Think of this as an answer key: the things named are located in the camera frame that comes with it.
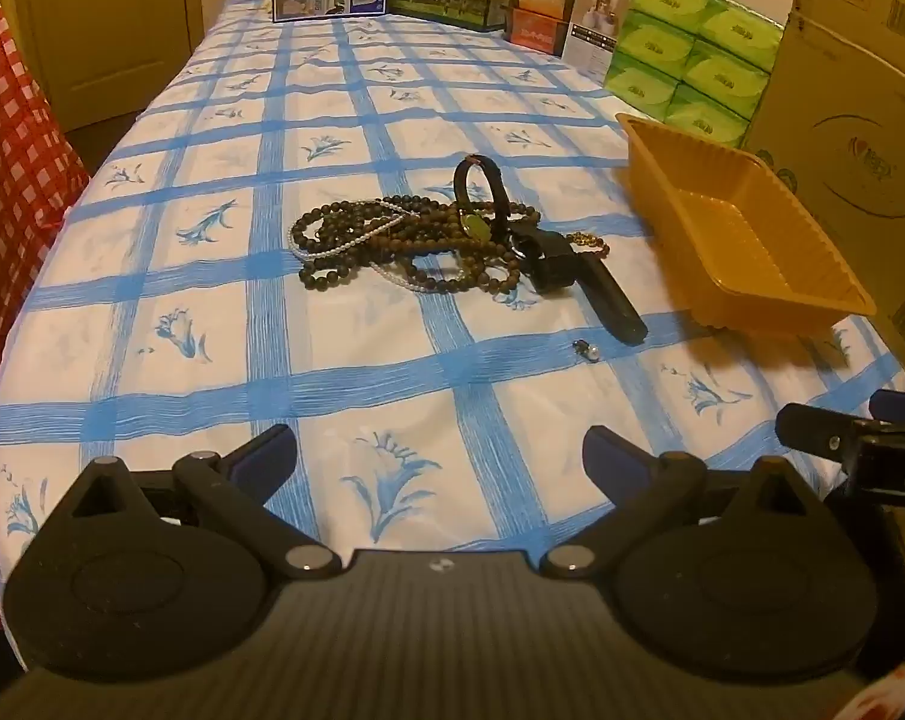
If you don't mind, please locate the white photo box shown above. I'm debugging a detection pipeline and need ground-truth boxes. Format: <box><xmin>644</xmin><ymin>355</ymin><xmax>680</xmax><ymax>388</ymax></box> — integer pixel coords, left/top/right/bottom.
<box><xmin>561</xmin><ymin>0</ymin><xmax>635</xmax><ymax>85</ymax></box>

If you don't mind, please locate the white pearl bracelet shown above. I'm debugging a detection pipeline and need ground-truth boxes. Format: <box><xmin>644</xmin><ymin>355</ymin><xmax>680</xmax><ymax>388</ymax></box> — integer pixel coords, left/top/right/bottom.
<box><xmin>289</xmin><ymin>202</ymin><xmax>472</xmax><ymax>293</ymax></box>

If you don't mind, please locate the dark wooden bead necklace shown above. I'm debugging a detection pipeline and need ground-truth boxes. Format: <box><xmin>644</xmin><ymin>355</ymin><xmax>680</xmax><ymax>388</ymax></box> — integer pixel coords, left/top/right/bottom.
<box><xmin>289</xmin><ymin>195</ymin><xmax>547</xmax><ymax>298</ymax></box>

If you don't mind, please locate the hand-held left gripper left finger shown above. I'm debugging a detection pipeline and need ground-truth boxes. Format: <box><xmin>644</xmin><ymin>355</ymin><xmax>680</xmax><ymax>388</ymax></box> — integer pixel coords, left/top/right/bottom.
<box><xmin>70</xmin><ymin>424</ymin><xmax>341</xmax><ymax>582</ymax></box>

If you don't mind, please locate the thin black cord bracelet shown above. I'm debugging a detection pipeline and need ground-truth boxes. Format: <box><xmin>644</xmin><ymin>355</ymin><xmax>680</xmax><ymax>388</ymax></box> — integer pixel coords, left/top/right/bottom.
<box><xmin>452</xmin><ymin>154</ymin><xmax>512</xmax><ymax>241</ymax></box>

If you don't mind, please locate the black strap wristwatch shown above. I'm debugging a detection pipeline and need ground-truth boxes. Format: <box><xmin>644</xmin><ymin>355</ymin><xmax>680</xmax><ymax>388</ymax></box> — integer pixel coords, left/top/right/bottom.
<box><xmin>507</xmin><ymin>227</ymin><xmax>650</xmax><ymax>347</ymax></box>

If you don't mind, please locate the wooden door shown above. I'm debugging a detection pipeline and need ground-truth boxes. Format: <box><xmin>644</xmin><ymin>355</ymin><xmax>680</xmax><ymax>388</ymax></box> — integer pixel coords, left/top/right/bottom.
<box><xmin>10</xmin><ymin>0</ymin><xmax>208</xmax><ymax>134</ymax></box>

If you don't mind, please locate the orange plastic tray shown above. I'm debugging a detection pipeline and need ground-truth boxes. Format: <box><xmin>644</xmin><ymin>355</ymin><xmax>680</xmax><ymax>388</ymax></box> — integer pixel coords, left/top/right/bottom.
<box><xmin>616</xmin><ymin>112</ymin><xmax>879</xmax><ymax>336</ymax></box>

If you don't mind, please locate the red checkered cloth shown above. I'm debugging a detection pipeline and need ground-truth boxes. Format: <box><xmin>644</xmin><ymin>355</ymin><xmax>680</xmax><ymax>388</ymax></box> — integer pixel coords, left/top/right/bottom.
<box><xmin>0</xmin><ymin>4</ymin><xmax>91</xmax><ymax>631</ymax></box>

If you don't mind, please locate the large cardboard box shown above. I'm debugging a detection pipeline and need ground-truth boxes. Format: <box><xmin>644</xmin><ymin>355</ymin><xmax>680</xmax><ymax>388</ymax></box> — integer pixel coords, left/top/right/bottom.
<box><xmin>741</xmin><ymin>0</ymin><xmax>905</xmax><ymax>385</ymax></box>

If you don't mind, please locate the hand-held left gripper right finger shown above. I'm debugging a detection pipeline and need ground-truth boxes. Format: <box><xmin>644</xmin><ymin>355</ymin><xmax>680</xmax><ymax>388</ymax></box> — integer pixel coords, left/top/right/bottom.
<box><xmin>538</xmin><ymin>425</ymin><xmax>829</xmax><ymax>582</ymax></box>

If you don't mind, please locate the red box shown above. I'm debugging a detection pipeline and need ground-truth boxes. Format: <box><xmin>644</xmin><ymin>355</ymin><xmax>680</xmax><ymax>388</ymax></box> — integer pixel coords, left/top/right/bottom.
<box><xmin>507</xmin><ymin>7</ymin><xmax>575</xmax><ymax>56</ymax></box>

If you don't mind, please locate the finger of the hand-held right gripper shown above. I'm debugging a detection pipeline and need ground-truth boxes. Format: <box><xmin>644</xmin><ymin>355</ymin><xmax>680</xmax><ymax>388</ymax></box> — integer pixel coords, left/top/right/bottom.
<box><xmin>777</xmin><ymin>403</ymin><xmax>865</xmax><ymax>477</ymax></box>

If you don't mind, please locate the stack of green tissue packs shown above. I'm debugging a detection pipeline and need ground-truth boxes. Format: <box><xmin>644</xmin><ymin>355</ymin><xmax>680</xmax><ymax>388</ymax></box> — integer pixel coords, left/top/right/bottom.
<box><xmin>604</xmin><ymin>0</ymin><xmax>787</xmax><ymax>151</ymax></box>

